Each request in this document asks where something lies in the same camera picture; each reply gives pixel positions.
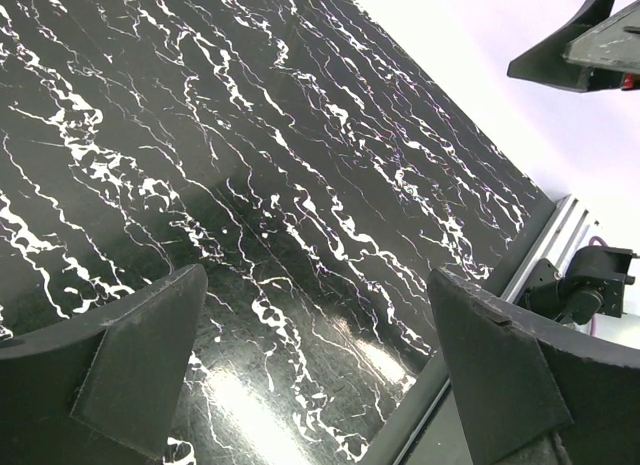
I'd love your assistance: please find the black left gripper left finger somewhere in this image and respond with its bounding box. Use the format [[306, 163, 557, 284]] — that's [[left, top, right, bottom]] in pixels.
[[1, 264, 208, 464]]

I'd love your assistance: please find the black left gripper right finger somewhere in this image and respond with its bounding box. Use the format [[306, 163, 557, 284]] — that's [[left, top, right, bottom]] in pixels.
[[428, 269, 639, 464]]

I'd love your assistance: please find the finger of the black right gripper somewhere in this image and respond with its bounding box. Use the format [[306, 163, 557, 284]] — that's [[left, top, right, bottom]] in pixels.
[[507, 0, 620, 93], [563, 0, 639, 73]]

